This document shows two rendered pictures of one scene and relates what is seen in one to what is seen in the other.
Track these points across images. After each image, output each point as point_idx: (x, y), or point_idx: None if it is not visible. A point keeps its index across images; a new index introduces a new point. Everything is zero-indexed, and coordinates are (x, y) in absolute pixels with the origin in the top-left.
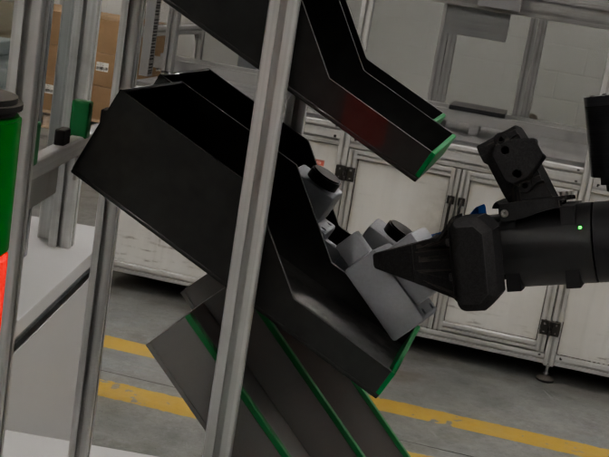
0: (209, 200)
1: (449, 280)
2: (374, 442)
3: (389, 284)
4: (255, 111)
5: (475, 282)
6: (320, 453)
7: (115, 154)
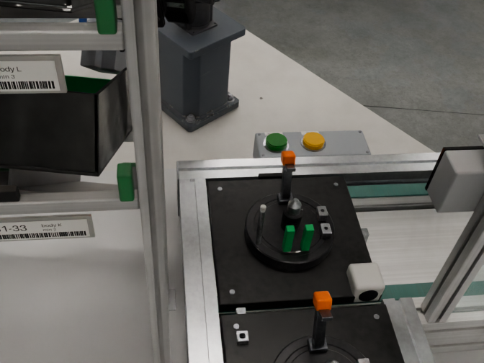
0: (124, 99)
1: (158, 21)
2: None
3: (124, 53)
4: (157, 19)
5: (194, 7)
6: (57, 176)
7: (105, 135)
